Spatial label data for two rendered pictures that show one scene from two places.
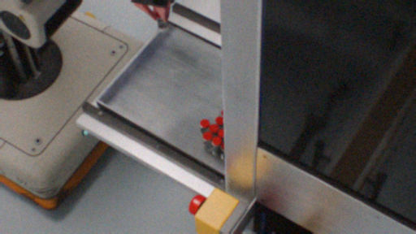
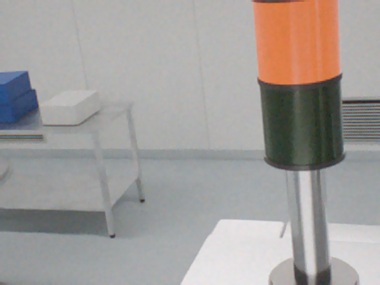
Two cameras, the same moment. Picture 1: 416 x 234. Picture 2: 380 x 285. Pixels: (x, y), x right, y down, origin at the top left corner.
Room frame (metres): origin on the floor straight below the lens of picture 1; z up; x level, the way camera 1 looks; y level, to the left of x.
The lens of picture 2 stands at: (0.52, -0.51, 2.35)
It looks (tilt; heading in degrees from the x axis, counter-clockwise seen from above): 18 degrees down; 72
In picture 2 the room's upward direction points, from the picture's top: 6 degrees counter-clockwise
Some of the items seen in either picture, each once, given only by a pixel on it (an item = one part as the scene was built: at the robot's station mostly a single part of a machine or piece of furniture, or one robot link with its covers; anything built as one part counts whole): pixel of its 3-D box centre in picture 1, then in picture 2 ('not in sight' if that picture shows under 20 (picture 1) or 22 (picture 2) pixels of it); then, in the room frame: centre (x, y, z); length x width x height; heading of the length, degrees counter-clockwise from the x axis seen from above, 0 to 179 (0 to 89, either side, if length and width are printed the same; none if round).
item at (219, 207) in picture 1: (220, 218); not in sight; (0.62, -0.02, 1.00); 0.08 x 0.07 x 0.07; 53
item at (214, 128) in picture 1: (229, 114); not in sight; (0.91, -0.05, 0.90); 0.18 x 0.02 x 0.05; 142
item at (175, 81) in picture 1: (195, 98); not in sight; (0.96, 0.02, 0.90); 0.34 x 0.26 x 0.04; 52
